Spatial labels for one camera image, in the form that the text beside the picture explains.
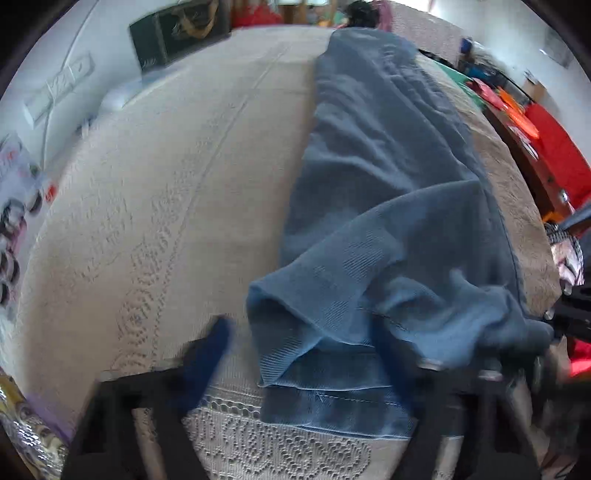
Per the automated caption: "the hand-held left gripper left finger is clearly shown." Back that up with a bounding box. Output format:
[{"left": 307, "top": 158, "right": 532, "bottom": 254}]
[{"left": 62, "top": 315, "right": 234, "bottom": 480}]

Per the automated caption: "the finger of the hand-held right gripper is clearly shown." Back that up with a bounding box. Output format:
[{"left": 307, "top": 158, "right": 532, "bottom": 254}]
[{"left": 545, "top": 286, "right": 591, "bottom": 344}]

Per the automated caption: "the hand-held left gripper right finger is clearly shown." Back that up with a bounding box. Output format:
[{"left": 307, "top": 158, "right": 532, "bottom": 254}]
[{"left": 369, "top": 318, "right": 541, "bottom": 480}]

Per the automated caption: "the blue polo shirt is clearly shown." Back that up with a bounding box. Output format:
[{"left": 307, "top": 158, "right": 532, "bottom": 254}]
[{"left": 247, "top": 28, "right": 555, "bottom": 439}]

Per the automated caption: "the cream lace tablecloth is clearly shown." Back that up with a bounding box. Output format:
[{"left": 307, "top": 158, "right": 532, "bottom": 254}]
[{"left": 14, "top": 25, "right": 561, "bottom": 480}]

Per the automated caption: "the purple packet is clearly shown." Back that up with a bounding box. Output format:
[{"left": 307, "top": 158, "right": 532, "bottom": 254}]
[{"left": 23, "top": 392, "right": 75, "bottom": 439}]

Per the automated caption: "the red fabric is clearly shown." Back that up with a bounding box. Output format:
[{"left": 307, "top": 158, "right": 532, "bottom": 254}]
[{"left": 526, "top": 104, "right": 591, "bottom": 217}]

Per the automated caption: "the gold snack packet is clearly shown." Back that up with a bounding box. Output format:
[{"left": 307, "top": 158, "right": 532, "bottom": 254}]
[{"left": 0, "top": 369, "right": 70, "bottom": 480}]

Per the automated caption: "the orange packet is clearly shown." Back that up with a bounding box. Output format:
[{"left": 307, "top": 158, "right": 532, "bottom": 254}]
[{"left": 499, "top": 88, "right": 541, "bottom": 139}]

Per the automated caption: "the green cloth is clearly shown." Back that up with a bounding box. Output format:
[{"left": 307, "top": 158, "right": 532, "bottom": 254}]
[{"left": 434, "top": 60, "right": 485, "bottom": 112}]

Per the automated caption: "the red plastic bag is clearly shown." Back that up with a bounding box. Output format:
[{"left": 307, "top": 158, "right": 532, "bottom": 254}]
[{"left": 231, "top": 0, "right": 283, "bottom": 27}]

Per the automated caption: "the white wall socket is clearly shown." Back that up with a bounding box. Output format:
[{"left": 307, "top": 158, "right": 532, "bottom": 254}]
[{"left": 48, "top": 73, "right": 74, "bottom": 101}]

